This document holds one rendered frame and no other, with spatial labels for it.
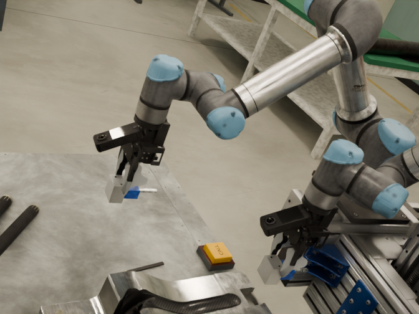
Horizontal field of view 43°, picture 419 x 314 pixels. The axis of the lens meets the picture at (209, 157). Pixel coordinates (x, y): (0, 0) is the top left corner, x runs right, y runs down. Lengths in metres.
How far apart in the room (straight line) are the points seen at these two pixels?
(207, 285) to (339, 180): 0.39
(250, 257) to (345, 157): 1.84
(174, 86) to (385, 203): 0.52
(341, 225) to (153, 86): 0.70
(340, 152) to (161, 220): 0.62
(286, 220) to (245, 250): 1.75
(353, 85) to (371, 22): 0.28
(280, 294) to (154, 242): 1.43
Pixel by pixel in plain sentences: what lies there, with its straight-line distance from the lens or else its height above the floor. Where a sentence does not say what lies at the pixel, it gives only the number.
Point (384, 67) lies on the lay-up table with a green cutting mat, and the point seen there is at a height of 0.85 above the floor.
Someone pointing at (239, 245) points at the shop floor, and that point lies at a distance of 2.98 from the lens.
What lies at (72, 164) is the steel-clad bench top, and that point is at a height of 0.80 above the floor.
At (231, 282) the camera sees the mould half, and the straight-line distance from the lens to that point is 1.33.
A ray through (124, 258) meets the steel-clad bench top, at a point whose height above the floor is 0.80.
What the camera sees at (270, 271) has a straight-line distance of 1.32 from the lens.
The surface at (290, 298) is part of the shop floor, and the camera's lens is 2.84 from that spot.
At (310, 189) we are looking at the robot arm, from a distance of 1.22.
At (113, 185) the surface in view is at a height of 0.96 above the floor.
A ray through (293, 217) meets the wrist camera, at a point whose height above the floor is 1.11.
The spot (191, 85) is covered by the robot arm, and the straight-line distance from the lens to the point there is 1.25.
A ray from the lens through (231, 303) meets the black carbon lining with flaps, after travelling 1.29.
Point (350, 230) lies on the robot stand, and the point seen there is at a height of 0.95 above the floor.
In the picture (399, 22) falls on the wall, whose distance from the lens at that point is 8.01.
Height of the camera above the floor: 1.73
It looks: 28 degrees down
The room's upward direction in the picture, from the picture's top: 23 degrees clockwise
